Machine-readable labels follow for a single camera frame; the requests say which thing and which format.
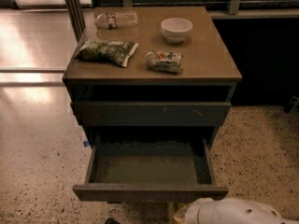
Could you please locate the white ceramic bowl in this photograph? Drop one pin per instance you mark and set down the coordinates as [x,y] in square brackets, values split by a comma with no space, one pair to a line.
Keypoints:
[176,30]

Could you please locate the dark object at bottom edge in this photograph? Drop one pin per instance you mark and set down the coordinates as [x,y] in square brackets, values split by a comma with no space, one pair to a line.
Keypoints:
[111,221]

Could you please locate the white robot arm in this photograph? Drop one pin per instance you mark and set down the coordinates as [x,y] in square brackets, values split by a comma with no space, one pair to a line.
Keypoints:
[229,211]

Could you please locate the brown wooden drawer cabinet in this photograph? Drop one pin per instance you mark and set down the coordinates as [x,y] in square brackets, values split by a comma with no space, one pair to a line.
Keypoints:
[209,73]

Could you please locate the green snack bag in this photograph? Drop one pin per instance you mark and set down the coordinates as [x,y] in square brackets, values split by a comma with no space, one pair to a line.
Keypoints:
[115,51]

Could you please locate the dark top drawer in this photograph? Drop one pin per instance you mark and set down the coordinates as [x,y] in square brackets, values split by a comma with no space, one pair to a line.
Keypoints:
[150,113]

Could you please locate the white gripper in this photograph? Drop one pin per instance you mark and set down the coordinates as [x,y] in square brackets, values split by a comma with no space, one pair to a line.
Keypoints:
[199,213]

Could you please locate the blue tape piece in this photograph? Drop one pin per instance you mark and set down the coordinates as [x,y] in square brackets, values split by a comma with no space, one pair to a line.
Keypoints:
[86,143]

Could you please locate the crushed drink can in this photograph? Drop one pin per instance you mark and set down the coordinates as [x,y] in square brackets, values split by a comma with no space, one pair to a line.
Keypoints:
[170,62]

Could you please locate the clear plastic water bottle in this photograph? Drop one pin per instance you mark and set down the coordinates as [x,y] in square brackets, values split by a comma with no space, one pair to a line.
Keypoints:
[115,20]

